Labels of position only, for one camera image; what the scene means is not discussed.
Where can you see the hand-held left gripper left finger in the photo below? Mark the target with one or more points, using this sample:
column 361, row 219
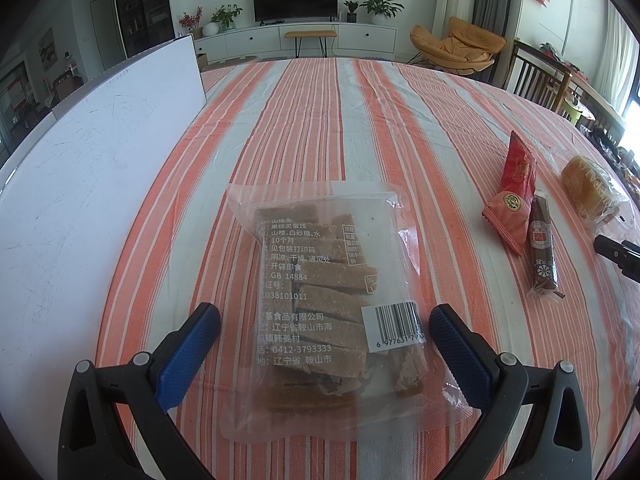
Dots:
column 187, row 355

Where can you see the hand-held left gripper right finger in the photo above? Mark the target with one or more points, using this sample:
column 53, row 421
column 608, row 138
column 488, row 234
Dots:
column 460, row 360

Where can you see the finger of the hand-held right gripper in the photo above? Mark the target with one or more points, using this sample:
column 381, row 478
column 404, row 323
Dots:
column 625, row 257

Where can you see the clear bag of brown candy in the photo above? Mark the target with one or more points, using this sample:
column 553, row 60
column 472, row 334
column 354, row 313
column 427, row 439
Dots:
column 310, row 280

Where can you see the clear packet of bread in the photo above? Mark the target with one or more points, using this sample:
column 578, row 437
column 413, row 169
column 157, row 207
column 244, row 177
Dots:
column 587, row 185

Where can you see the dark brown stick snack packet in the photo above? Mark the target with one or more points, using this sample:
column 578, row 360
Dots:
column 542, row 245

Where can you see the red snack packet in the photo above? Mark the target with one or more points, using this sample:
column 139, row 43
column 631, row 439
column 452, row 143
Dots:
column 515, row 185

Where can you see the wooden dining table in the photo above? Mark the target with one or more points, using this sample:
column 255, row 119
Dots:
column 597, row 97

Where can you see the white board panel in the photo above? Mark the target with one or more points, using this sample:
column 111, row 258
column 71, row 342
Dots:
column 75, row 210

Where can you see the dark wooden dining chair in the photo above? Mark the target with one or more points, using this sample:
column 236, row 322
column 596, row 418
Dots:
column 535, row 72

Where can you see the orange striped tablecloth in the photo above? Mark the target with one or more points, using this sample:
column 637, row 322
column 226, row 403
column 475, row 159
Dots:
column 300, row 125

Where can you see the orange lounge chair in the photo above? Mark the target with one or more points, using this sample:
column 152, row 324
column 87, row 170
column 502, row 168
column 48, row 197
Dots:
column 460, row 45

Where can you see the white television cabinet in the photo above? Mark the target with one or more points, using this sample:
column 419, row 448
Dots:
column 365, row 40

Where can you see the red flower plant in vase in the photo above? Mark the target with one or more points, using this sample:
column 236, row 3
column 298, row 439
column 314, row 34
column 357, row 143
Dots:
column 191, row 20

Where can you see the green plant in white pot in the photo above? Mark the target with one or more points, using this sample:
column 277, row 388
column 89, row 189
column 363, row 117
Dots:
column 225, row 15

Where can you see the wooden bench with black legs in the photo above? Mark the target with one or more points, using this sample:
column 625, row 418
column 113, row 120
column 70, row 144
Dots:
column 310, row 34

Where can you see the large leafy potted plant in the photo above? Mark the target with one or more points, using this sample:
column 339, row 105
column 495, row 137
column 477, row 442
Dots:
column 380, row 7

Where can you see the dark glass display cabinet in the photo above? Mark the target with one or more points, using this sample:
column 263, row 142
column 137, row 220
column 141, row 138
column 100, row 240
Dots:
column 145, row 5

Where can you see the small potted green plant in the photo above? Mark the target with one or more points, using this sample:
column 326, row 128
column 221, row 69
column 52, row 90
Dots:
column 351, row 10

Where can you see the black flat television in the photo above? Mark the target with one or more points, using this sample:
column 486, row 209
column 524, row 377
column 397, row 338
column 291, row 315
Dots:
column 295, row 0

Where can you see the framed wall picture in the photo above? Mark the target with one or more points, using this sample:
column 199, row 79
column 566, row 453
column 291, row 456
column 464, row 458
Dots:
column 46, row 47

